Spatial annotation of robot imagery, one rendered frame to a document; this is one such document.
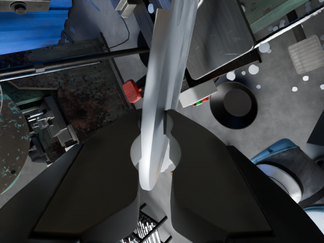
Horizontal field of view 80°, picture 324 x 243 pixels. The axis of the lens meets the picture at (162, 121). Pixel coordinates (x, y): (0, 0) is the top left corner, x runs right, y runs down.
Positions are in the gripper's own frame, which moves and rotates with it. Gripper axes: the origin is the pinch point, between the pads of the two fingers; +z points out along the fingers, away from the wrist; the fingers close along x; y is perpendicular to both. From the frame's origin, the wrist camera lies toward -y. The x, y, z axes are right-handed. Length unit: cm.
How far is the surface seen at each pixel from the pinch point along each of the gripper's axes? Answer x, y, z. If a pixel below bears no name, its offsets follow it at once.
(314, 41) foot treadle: 59, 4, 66
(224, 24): 11.5, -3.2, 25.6
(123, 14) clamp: -10, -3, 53
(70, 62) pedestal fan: -47, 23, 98
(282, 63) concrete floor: 62, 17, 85
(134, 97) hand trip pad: -7, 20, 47
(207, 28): 9.2, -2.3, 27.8
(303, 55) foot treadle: 58, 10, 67
